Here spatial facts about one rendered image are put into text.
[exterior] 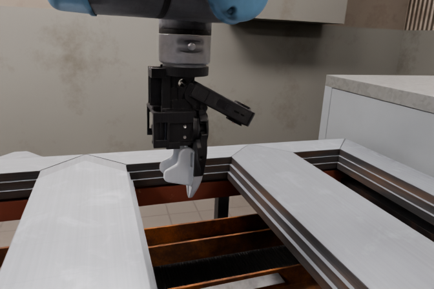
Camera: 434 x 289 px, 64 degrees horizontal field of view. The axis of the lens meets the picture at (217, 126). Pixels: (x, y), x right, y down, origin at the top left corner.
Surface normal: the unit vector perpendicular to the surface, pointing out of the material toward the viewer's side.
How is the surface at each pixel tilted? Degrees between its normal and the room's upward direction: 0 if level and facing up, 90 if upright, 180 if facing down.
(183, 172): 93
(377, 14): 90
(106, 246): 0
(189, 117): 90
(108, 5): 147
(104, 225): 0
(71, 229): 0
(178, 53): 90
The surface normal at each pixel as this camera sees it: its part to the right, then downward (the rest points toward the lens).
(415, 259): 0.04, -0.96
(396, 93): -0.95, 0.04
